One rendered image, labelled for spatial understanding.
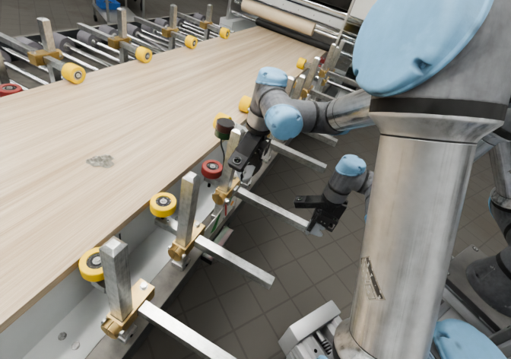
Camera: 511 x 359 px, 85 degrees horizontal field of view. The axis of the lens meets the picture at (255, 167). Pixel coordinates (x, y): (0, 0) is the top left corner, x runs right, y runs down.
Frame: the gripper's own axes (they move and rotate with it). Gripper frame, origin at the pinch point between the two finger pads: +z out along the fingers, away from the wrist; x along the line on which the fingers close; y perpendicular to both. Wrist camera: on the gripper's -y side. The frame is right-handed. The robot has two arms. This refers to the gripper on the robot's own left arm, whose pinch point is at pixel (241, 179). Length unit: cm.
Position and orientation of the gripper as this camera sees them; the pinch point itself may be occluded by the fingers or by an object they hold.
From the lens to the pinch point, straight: 89.0
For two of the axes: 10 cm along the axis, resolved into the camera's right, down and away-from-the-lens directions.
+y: 4.3, -5.2, 7.4
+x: -8.8, -4.4, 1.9
